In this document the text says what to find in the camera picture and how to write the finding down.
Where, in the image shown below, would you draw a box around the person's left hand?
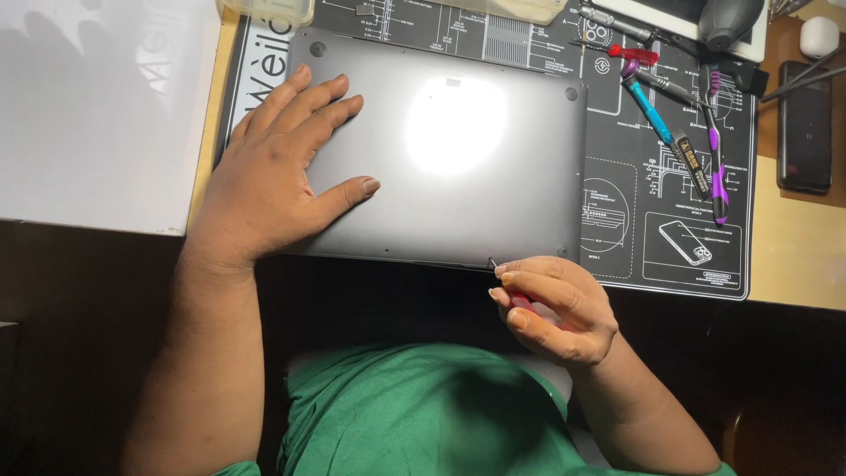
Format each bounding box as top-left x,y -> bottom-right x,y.
185,63 -> 382,269

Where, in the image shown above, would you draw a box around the person's right hand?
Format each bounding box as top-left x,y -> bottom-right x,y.
488,257 -> 620,368

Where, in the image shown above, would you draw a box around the small red-handled screwdriver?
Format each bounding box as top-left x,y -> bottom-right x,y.
488,258 -> 538,313

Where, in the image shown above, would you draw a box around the grey laptop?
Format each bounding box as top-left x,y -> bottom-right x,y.
286,28 -> 589,271

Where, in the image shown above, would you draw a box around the black printed repair mat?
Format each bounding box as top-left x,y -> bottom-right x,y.
215,0 -> 759,301

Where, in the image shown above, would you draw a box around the clear plastic container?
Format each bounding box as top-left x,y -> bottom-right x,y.
218,0 -> 316,27
430,0 -> 569,26

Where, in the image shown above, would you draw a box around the green shirt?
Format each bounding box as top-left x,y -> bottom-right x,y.
211,342 -> 738,476

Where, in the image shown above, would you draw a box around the white cardboard box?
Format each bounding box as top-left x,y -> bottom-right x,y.
0,0 -> 222,237

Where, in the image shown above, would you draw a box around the black tool with yellow label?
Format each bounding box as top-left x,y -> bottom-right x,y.
671,130 -> 713,201

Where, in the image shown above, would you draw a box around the blue screwdriver with purple cap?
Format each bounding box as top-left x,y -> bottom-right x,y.
620,59 -> 675,146

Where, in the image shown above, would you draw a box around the dark grey metal screwdriver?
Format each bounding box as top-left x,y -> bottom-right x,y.
634,69 -> 711,110

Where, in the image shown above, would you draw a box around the red transparent screwdriver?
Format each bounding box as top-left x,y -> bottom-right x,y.
571,40 -> 660,67

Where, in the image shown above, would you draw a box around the silver metal screwdriver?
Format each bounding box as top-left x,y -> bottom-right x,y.
578,5 -> 655,42

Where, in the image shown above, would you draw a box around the black phone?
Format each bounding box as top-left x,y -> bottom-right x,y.
778,61 -> 834,194

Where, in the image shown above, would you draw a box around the white tray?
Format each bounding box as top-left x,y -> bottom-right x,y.
591,0 -> 771,63

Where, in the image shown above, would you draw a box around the metal tweezers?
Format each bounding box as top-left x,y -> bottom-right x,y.
760,46 -> 846,103

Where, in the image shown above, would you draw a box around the dark grey air blower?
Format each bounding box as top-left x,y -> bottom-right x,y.
698,0 -> 766,52

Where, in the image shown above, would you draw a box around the white earbuds case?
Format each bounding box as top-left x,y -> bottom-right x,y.
800,16 -> 840,60

